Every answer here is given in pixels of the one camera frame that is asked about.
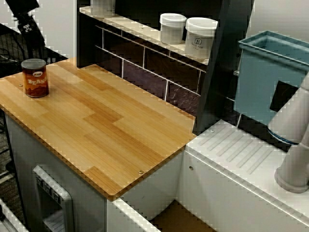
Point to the aluminium frame rail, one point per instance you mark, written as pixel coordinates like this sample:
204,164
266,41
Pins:
9,220

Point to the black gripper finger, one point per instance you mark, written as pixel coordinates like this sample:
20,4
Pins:
30,30

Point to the black hutch with tile backsplash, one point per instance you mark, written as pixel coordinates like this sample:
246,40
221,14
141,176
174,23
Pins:
224,60

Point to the teal plastic bin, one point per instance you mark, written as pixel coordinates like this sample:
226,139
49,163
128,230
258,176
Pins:
256,91

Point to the grey curved toy faucet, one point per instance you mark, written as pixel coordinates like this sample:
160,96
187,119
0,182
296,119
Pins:
292,169

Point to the white sink with drainboard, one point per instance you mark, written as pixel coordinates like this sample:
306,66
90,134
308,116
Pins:
217,193

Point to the black square bin label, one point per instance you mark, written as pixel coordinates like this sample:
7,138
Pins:
283,96

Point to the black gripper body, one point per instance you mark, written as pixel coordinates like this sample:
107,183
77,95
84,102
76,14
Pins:
23,7

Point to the plain white lidded jar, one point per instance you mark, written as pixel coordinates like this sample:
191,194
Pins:
172,29

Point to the grey ice dispenser panel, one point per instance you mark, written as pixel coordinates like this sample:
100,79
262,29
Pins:
68,203

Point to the orange beans can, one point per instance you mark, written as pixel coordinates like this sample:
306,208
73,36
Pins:
35,82

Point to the white jar with printed logo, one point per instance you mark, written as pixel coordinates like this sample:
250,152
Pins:
102,6
198,43

